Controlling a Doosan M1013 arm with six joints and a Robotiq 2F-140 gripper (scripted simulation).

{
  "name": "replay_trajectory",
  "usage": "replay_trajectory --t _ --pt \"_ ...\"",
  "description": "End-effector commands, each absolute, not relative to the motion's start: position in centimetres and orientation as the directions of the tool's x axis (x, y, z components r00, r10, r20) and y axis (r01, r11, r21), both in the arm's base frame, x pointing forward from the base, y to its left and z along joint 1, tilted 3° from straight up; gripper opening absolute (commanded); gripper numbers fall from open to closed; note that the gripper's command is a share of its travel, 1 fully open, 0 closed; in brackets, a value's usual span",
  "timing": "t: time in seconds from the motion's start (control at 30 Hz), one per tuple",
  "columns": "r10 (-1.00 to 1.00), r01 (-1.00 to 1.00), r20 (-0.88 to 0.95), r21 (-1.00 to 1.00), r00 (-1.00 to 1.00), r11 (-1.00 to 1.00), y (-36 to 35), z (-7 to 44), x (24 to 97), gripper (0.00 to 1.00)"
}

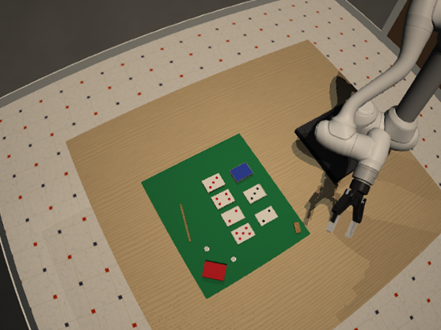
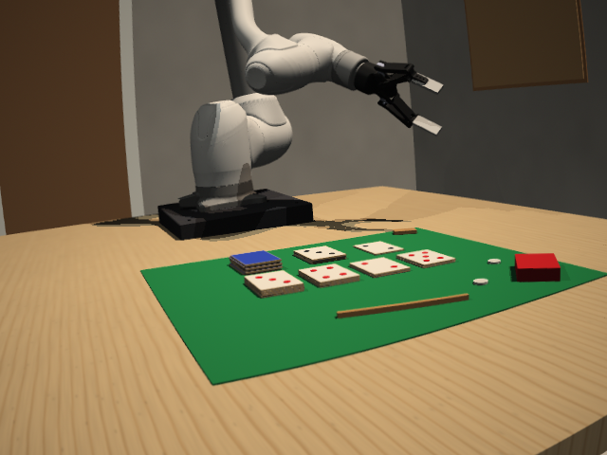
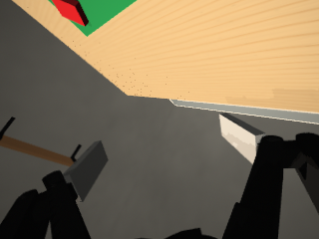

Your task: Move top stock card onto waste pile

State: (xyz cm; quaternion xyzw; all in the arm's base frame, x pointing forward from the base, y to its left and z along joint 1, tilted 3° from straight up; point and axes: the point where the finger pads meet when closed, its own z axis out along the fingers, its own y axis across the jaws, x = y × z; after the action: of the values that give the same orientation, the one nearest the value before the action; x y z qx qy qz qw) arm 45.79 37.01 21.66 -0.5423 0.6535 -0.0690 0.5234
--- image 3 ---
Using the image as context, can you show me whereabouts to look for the green felt mat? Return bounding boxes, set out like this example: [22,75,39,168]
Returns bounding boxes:
[71,0,137,36]

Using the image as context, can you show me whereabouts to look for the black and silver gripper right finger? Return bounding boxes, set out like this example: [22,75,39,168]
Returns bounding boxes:
[219,113,319,239]

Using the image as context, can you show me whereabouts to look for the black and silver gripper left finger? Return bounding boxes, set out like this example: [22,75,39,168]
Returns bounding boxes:
[0,140,108,239]

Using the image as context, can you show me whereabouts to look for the red rectangular block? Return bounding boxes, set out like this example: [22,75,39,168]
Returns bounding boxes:
[52,0,89,26]

